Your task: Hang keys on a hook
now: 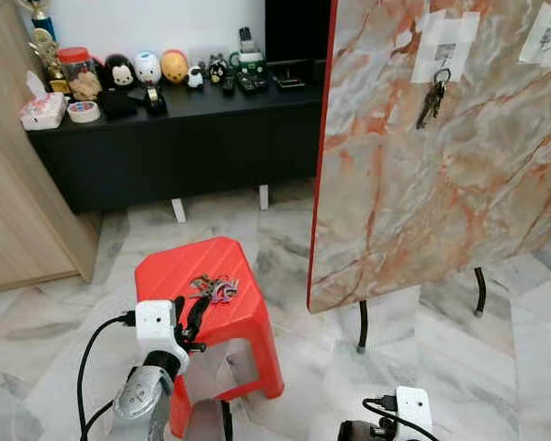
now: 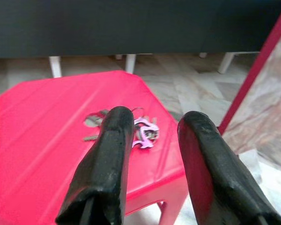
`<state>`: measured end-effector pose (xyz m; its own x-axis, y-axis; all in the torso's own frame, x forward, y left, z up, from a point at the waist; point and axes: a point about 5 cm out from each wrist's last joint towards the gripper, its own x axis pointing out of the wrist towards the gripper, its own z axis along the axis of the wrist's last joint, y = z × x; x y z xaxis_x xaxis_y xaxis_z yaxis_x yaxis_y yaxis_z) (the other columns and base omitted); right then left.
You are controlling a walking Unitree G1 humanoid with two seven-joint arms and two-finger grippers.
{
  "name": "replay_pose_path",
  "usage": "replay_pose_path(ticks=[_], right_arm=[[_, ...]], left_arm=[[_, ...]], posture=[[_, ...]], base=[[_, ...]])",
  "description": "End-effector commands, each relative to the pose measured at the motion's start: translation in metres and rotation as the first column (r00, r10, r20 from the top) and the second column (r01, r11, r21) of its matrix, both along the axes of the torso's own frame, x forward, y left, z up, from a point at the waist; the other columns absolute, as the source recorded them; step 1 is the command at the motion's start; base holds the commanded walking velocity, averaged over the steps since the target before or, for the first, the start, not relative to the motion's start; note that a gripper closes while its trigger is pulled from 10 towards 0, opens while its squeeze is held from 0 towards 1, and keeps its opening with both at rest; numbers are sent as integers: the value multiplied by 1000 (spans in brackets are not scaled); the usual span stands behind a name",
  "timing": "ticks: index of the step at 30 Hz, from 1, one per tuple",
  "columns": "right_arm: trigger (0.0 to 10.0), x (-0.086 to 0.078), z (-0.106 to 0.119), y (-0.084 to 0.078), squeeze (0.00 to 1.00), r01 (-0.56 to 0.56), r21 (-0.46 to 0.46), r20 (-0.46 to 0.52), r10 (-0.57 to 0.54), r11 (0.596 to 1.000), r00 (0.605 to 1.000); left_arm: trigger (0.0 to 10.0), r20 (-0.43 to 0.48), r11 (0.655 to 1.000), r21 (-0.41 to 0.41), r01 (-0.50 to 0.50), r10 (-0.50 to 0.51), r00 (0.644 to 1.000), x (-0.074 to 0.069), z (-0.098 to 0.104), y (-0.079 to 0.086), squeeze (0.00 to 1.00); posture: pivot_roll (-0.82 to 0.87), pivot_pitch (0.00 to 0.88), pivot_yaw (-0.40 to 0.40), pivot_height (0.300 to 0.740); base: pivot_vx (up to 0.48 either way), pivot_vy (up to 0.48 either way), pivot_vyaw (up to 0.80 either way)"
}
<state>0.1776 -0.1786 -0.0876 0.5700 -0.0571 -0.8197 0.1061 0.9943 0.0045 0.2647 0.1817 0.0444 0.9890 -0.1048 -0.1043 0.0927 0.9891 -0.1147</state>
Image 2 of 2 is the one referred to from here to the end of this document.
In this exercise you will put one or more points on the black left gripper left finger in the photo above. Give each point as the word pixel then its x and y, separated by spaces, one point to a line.
pixel 107 164

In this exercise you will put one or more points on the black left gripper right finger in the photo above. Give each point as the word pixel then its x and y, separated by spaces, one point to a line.
pixel 220 178

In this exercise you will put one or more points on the red plastic stool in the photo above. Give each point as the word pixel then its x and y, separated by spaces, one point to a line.
pixel 49 117

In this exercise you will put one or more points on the white sofa leg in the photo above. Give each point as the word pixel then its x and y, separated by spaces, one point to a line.
pixel 130 63
pixel 202 55
pixel 226 62
pixel 55 66

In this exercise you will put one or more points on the dark sofa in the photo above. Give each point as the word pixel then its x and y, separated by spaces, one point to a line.
pixel 131 28

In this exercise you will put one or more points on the red metal frame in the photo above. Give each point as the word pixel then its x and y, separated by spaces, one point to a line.
pixel 255 68

